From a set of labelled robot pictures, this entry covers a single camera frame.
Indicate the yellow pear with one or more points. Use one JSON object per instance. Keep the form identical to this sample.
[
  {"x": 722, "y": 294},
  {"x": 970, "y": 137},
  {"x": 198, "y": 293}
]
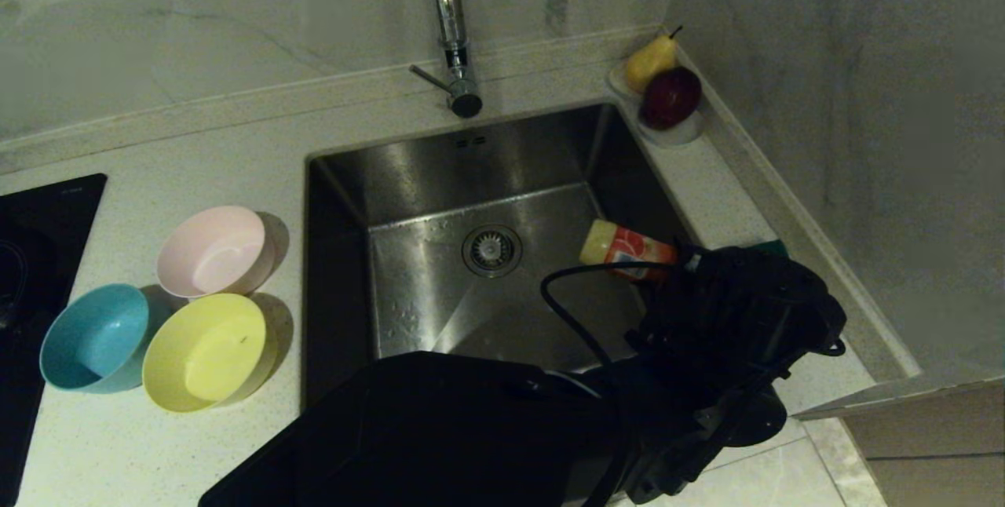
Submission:
[{"x": 650, "y": 61}]

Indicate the orange label dish soap bottle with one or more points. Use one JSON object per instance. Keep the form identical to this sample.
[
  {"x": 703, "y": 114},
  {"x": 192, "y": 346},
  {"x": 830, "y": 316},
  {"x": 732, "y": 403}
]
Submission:
[{"x": 624, "y": 248}]

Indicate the beige wooden cabinet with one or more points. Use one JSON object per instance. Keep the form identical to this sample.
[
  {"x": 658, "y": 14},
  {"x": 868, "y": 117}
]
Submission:
[{"x": 934, "y": 436}]

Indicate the round metal drain strainer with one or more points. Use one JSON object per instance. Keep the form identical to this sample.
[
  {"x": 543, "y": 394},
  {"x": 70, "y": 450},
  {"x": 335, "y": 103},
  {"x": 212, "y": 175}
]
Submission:
[{"x": 491, "y": 251}]

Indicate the dark red apple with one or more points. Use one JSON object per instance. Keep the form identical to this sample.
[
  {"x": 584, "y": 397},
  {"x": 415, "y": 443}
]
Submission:
[{"x": 671, "y": 97}]

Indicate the small white dish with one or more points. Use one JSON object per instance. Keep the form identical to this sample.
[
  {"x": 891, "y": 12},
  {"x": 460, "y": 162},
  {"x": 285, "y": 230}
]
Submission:
[{"x": 681, "y": 135}]

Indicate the black induction cooktop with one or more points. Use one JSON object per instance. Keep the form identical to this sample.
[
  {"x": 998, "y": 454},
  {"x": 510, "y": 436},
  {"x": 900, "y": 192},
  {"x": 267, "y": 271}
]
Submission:
[{"x": 31, "y": 256}]

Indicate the pink plastic bowl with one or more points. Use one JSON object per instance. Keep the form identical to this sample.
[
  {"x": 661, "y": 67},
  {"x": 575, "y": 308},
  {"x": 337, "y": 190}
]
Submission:
[{"x": 212, "y": 252}]

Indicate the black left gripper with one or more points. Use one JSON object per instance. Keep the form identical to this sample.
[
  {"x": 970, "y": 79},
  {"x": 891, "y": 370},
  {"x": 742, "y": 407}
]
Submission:
[{"x": 746, "y": 319}]

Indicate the chrome faucet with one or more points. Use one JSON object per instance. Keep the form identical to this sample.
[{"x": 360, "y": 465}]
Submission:
[{"x": 451, "y": 12}]

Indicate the green and yellow sponge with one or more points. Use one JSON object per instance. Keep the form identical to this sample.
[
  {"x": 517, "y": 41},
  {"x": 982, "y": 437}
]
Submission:
[{"x": 773, "y": 246}]

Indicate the blue plastic bowl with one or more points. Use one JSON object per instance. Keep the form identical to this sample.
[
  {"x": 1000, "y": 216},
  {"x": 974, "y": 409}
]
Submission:
[{"x": 94, "y": 338}]

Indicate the yellow plastic bowl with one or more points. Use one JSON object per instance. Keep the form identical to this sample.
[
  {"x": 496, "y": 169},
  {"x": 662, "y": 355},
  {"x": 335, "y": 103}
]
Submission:
[{"x": 204, "y": 354}]

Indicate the stainless steel sink basin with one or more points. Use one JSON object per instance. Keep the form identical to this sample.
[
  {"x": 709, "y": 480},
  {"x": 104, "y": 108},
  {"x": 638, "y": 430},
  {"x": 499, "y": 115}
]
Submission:
[{"x": 440, "y": 287}]

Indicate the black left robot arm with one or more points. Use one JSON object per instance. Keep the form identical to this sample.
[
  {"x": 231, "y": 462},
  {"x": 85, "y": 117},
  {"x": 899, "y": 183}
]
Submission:
[{"x": 432, "y": 428}]

